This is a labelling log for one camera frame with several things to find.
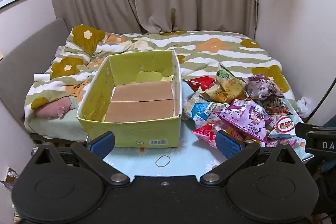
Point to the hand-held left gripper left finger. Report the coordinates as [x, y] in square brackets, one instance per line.
[101, 144]

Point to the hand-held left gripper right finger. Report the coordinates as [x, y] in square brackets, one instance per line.
[228, 145]

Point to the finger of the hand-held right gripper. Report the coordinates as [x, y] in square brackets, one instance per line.
[312, 127]

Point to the pile of snack packets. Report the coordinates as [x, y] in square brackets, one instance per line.
[244, 113]

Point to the yellow-green cardboard box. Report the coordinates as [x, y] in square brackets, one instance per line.
[147, 134]

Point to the cream snack bag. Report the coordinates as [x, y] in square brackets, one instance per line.
[189, 106]

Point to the green and orange snack bag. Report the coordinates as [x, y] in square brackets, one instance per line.
[228, 85]

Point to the red snack bag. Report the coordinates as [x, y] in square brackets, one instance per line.
[202, 82]

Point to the crumpled white plastic wrap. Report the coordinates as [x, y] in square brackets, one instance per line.
[304, 106]

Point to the black rubber band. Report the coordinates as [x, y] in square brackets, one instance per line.
[156, 161]

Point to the pink plush toy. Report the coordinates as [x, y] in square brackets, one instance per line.
[53, 108]

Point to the floral striped blanket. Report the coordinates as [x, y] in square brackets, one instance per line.
[210, 50]

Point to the grey bed headboard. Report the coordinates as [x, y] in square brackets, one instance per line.
[29, 48]

